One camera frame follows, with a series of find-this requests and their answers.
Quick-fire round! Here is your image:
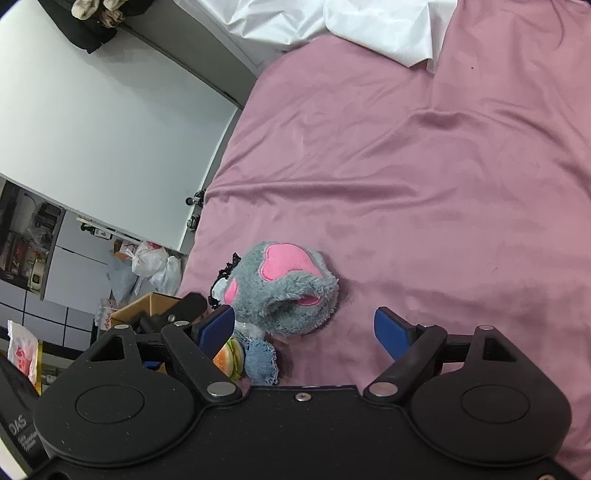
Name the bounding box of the plush hamburger toy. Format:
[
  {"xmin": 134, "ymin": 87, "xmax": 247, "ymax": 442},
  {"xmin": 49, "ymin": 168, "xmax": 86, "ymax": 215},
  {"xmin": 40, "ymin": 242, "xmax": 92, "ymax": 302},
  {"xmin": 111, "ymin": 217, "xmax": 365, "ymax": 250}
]
[{"xmin": 213, "ymin": 337, "xmax": 245, "ymax": 381}]

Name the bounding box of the blue denim fabric piece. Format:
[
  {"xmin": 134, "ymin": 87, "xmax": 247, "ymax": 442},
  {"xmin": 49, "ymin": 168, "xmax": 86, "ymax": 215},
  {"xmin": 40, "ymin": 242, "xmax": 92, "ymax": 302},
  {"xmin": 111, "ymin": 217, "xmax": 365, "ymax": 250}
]
[{"xmin": 245, "ymin": 339, "xmax": 280, "ymax": 386}]

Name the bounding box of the grey pink plush paw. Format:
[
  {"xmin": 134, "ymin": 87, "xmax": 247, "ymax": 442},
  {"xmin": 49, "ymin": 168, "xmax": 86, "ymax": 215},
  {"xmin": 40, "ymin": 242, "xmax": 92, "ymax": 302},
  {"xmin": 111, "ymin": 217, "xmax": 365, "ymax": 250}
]
[{"xmin": 221, "ymin": 241, "xmax": 339, "ymax": 336}]

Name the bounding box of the cardboard box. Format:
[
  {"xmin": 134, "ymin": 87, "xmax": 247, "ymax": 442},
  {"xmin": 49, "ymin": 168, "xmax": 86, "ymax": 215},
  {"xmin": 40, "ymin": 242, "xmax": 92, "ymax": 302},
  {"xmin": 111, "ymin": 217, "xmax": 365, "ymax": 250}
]
[{"xmin": 109, "ymin": 292, "xmax": 179, "ymax": 327}]

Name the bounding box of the white plastic bag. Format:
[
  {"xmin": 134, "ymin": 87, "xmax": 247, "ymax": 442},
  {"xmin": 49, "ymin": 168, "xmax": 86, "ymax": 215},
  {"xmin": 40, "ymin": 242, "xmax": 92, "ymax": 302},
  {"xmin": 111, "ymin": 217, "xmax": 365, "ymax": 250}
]
[{"xmin": 131, "ymin": 241, "xmax": 182, "ymax": 296}]

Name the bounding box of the pink bed sheet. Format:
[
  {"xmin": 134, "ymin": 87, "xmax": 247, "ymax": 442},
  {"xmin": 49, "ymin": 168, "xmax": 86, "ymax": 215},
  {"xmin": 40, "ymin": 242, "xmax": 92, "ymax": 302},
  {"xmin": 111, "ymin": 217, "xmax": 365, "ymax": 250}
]
[{"xmin": 180, "ymin": 1, "xmax": 590, "ymax": 479}]

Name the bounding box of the storage shelf unit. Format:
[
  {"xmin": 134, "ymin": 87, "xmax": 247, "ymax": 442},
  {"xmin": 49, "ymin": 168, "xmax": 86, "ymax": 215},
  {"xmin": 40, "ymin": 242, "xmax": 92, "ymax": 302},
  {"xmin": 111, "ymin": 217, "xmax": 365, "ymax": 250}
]
[{"xmin": 1, "ymin": 178, "xmax": 65, "ymax": 298}]

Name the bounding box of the grey door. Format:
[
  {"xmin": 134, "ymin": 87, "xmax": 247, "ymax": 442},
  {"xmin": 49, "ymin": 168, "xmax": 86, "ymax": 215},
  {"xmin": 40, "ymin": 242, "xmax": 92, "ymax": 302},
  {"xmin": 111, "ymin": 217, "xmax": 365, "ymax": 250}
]
[{"xmin": 120, "ymin": 1, "xmax": 256, "ymax": 108}]

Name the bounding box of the white draped cloth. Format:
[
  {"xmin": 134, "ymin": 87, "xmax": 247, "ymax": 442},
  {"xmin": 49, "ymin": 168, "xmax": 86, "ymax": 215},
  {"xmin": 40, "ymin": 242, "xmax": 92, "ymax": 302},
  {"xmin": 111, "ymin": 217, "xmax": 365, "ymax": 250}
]
[{"xmin": 195, "ymin": 0, "xmax": 458, "ymax": 73}]

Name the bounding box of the black bag on door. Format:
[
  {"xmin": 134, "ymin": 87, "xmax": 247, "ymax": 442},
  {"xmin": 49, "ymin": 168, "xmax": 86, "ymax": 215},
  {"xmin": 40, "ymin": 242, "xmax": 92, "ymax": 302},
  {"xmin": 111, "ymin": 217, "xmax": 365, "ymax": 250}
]
[{"xmin": 39, "ymin": 0, "xmax": 153, "ymax": 54}]

